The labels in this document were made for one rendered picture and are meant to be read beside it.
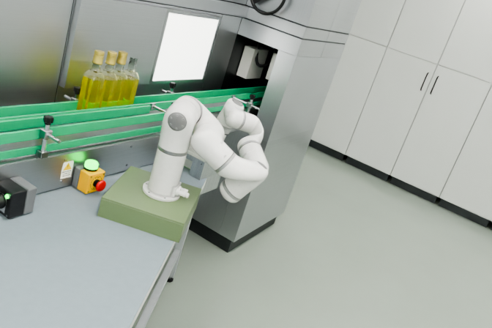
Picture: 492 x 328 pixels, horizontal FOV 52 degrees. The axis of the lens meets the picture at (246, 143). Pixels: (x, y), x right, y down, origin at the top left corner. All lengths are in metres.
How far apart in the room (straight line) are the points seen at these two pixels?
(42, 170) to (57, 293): 0.47
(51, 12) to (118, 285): 0.95
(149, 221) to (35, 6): 0.79
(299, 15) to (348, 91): 2.86
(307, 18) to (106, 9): 1.09
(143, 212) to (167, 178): 0.13
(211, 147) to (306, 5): 1.29
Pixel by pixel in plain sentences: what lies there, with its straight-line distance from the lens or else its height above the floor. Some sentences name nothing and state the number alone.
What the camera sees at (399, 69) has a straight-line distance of 5.29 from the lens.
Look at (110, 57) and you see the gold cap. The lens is 1.84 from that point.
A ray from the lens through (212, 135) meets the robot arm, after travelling 1.54.
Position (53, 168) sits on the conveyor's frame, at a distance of 1.64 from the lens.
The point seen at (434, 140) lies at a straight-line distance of 5.27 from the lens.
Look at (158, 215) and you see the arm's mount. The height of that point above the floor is 0.82.
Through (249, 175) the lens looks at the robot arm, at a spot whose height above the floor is 0.99.
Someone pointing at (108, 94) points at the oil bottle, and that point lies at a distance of 1.87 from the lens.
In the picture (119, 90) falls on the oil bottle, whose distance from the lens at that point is 1.91.
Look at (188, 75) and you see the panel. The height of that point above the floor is 1.01.
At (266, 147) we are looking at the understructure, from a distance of 2.76.
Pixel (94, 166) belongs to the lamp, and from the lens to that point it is 1.68.
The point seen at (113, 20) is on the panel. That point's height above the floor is 1.24.
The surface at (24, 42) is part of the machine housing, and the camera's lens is 1.81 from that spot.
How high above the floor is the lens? 1.55
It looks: 18 degrees down
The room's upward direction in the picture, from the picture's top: 18 degrees clockwise
